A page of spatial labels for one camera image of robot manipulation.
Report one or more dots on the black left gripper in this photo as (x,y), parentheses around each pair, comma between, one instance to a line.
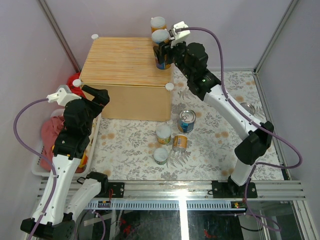
(101,98)

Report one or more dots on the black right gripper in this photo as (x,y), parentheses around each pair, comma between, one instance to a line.
(162,50)

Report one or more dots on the tall blue vegetable can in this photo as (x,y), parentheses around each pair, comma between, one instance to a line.
(158,37)

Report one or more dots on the tall yellow lidded can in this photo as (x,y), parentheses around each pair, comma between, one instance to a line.
(158,23)

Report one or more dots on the blue soup can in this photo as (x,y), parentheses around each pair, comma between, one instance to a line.
(186,121)

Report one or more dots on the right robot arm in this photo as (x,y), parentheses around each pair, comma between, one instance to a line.
(256,136)

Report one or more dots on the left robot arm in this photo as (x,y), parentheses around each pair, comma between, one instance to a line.
(53,219)

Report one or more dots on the wooden storage box counter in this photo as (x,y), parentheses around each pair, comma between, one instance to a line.
(126,68)

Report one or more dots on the white corner connector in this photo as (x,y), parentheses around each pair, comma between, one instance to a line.
(169,86)

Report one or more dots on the red cloth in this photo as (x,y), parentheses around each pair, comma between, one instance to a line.
(52,127)

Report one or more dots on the short yellow can standing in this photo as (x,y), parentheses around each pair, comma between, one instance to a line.
(163,134)

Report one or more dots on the short green can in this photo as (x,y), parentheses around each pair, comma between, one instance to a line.
(160,156)

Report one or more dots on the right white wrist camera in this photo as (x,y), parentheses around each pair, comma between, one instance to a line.
(178,33)

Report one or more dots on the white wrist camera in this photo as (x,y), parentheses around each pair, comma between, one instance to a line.
(178,33)
(62,96)

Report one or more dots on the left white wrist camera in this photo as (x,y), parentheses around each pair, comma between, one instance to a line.
(62,96)

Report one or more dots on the aluminium mounting rail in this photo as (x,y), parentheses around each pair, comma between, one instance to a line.
(172,195)

